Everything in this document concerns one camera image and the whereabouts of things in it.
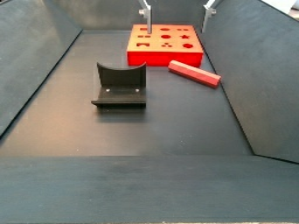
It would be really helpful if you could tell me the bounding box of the black curved holder stand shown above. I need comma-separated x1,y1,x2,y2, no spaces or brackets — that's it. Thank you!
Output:
91,64,146,107

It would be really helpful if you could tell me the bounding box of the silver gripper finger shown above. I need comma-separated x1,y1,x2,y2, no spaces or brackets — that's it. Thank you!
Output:
201,0,217,32
138,0,153,34

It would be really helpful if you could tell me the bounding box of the red hexagonal peg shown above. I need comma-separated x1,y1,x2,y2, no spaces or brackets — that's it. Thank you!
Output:
169,60,221,88

